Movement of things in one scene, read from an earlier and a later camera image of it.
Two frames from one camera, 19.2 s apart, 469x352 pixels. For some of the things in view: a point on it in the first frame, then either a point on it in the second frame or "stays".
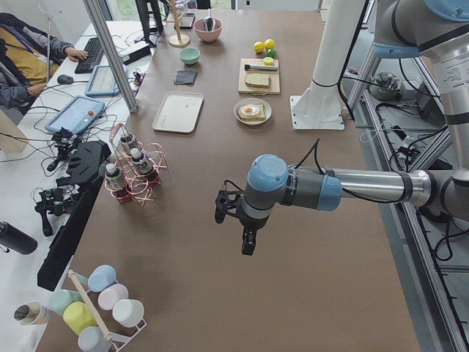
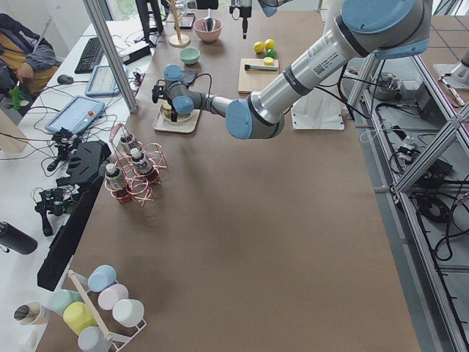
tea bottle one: [124, 142] stays
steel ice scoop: [209, 22] stays
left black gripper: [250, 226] → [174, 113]
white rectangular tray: [96, 12] stays
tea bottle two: [141, 163] stays
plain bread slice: [257, 80] → [166, 105]
